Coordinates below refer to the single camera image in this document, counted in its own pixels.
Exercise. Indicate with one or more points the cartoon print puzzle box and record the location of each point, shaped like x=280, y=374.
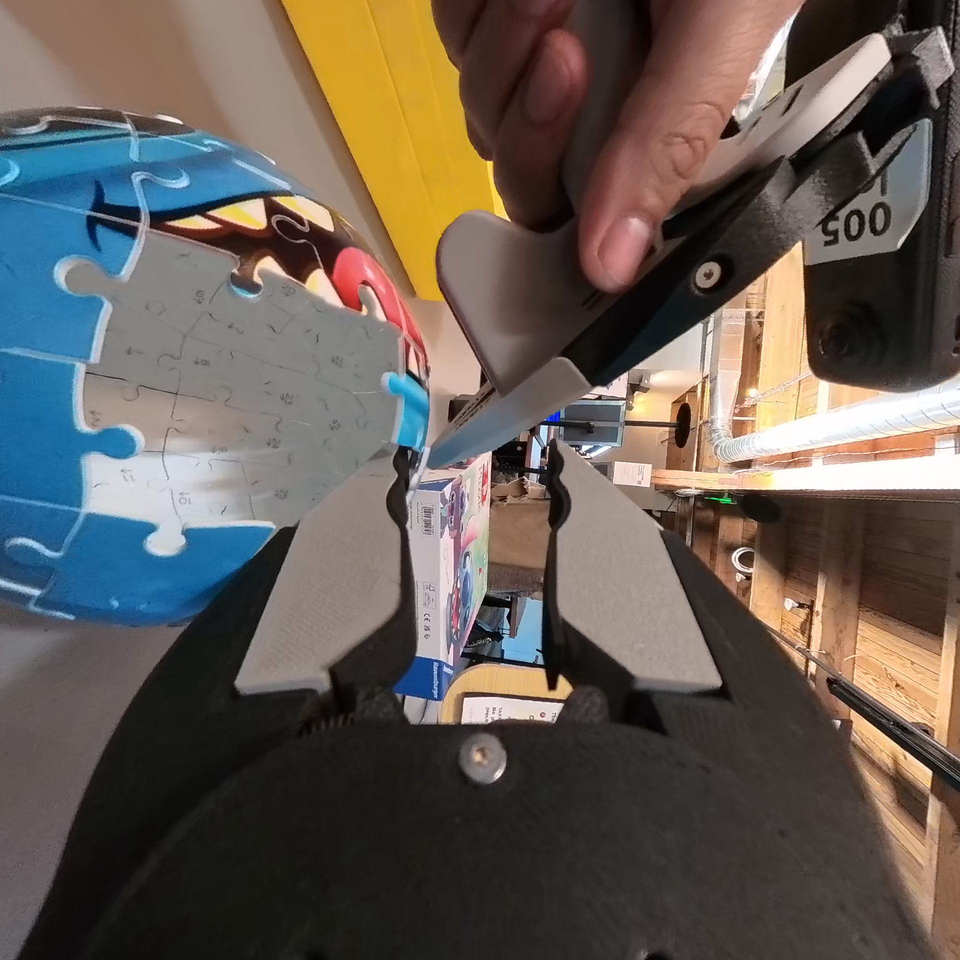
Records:
x=442, y=540

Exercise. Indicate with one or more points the yellow box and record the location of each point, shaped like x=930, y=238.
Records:
x=375, y=112

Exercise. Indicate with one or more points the computer monitor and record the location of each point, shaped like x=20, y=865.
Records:
x=592, y=424

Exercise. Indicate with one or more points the cardboard box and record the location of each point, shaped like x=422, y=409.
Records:
x=517, y=540

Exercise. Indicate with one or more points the blue puzzle ball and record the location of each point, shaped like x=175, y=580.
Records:
x=225, y=360

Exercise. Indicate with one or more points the black rod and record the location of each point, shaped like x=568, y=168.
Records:
x=900, y=739

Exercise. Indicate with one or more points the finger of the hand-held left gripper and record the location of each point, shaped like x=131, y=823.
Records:
x=540, y=390

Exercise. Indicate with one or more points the person's left hand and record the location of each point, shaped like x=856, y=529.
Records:
x=675, y=97

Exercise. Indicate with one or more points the silver ventilation duct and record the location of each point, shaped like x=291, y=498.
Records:
x=862, y=424

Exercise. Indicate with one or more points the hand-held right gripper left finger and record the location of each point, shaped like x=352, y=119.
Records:
x=322, y=600

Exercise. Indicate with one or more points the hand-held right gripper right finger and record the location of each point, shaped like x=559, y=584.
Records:
x=630, y=600

